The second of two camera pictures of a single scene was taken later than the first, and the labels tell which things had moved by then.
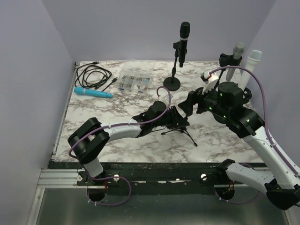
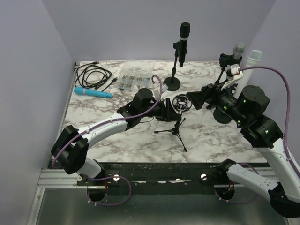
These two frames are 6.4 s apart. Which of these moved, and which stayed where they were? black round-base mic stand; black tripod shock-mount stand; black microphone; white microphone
Moved: black tripod shock-mount stand
Stayed: black round-base mic stand; black microphone; white microphone
